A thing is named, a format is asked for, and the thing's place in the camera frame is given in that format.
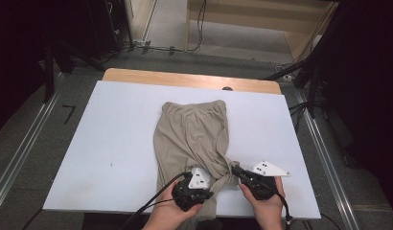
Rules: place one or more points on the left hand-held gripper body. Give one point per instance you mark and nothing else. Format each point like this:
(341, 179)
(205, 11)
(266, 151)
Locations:
(188, 193)

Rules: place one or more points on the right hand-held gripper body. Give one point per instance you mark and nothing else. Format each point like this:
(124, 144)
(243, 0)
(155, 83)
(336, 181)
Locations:
(260, 188)

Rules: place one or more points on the beige pants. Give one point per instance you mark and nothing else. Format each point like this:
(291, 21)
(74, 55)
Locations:
(191, 134)

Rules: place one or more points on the person's right hand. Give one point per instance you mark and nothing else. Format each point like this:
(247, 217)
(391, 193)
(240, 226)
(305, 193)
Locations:
(269, 212)

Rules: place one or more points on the person's left hand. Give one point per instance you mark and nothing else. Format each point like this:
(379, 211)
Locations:
(167, 215)

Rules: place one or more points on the dark table grommet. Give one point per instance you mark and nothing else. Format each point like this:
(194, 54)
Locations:
(227, 88)

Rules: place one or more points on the white board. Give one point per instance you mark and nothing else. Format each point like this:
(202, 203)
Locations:
(114, 143)

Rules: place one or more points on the wooden table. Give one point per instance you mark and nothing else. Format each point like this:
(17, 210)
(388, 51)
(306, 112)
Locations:
(185, 80)

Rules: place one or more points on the black curtain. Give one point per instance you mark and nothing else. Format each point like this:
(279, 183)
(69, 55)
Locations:
(15, 48)
(367, 96)

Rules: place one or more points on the wooden shelf unit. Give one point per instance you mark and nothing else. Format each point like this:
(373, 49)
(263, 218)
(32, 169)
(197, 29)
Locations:
(249, 12)

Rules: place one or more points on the black equipment rack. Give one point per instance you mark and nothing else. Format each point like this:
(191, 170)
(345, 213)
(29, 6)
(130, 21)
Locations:
(105, 25)

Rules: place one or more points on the metal floor rail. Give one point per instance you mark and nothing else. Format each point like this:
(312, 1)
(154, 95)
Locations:
(22, 150)
(319, 150)

